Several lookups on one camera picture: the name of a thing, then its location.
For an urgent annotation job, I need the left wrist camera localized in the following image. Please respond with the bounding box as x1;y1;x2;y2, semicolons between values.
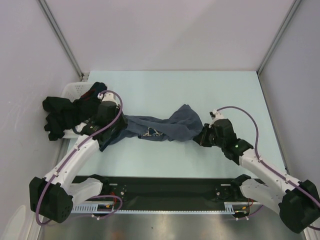
97;92;118;105

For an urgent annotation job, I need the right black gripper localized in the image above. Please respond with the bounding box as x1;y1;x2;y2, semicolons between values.
193;123;225;148

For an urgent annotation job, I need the black tank top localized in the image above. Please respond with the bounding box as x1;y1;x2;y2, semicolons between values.
42;96;101;141

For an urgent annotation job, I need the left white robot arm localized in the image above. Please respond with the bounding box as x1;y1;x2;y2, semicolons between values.
29;100;127;226

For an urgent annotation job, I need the blue printed tank top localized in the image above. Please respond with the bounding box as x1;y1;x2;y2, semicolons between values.
99;104;203;152

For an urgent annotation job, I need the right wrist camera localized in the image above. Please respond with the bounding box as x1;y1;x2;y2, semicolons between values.
209;109;225;123

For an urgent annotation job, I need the aluminium frame post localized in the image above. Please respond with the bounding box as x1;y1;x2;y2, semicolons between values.
256;0;304;77
36;0;84;80

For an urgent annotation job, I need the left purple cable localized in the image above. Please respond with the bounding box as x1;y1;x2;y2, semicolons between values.
34;90;124;226

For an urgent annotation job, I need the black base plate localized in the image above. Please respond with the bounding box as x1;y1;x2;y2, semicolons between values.
69;175;292;212

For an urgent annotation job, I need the right aluminium frame post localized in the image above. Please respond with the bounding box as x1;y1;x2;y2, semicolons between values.
256;0;304;77

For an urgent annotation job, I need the slotted cable duct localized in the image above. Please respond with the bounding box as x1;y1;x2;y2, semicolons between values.
71;203;249;215

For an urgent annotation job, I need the white plastic laundry basket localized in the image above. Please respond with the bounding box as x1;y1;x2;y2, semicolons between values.
61;82;94;124

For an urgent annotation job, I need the left aluminium frame post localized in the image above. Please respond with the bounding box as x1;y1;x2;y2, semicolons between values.
36;0;84;80

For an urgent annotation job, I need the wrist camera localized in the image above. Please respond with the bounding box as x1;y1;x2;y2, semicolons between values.
209;109;225;123
97;92;118;105

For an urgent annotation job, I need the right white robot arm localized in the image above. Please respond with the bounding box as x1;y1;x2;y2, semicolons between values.
193;118;320;233

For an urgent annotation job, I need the dark navy red garment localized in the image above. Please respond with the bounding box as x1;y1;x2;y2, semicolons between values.
80;82;108;101

